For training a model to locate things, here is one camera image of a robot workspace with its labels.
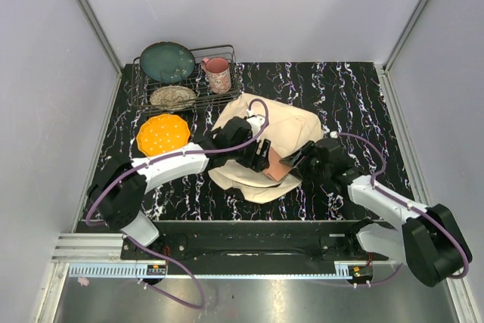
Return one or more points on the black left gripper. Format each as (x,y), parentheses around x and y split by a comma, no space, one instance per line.
(257,162)

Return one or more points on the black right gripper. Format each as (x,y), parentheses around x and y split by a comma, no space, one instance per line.
(308,150)

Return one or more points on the yellow picture book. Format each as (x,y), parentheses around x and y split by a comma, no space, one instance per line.
(276,170)

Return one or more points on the cream canvas student bag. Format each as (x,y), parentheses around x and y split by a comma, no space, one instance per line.
(288,130)

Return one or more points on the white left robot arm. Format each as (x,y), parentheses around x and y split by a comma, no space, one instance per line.
(117,194)

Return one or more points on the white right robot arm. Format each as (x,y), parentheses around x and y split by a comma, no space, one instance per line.
(426,239)

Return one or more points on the pink patterned mug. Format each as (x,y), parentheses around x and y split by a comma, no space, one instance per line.
(217,71)

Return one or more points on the beige patterned plate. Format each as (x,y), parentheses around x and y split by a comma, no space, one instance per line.
(173,98)

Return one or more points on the orange dotted plate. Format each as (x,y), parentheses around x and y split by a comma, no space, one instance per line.
(162,134)

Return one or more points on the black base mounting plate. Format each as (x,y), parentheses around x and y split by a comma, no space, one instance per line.
(255,243)

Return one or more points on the dark green plate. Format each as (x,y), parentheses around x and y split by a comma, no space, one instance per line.
(167,62)

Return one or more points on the wire dish rack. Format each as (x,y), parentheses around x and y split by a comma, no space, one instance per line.
(143,86)

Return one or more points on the aluminium frame rail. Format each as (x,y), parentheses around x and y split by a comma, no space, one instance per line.
(93,21)

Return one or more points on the white cable duct strip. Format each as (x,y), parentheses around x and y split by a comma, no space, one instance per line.
(326,270)

